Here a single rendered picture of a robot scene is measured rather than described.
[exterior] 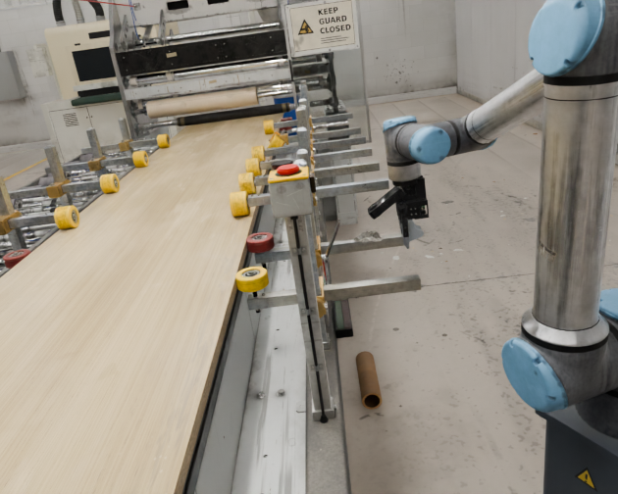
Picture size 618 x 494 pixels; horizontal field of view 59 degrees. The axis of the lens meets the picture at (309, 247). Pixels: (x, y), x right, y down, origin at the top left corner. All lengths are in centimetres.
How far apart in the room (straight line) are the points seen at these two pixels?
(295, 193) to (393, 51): 950
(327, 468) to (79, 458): 43
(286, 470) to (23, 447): 50
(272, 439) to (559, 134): 84
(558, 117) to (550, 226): 18
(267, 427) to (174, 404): 39
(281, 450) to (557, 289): 65
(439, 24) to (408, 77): 101
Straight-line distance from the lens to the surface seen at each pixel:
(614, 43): 93
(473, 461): 209
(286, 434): 128
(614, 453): 129
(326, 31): 395
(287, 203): 94
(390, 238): 159
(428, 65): 1051
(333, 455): 110
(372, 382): 231
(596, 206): 99
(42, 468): 95
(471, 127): 140
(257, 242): 155
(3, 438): 106
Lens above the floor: 145
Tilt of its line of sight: 22 degrees down
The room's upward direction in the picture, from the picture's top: 8 degrees counter-clockwise
